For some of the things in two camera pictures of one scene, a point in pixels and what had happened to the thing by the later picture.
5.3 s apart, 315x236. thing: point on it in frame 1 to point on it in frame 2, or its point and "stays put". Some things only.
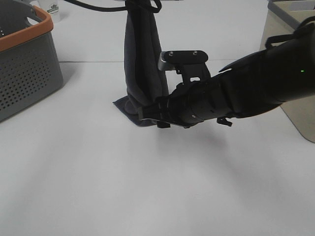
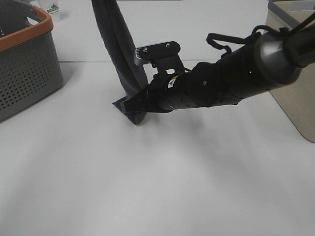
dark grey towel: (145, 76) to (132, 78)
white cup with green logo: (52, 7) stays put
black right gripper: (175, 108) to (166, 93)
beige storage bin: (283, 17) stays put
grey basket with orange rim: (30, 67) stays put
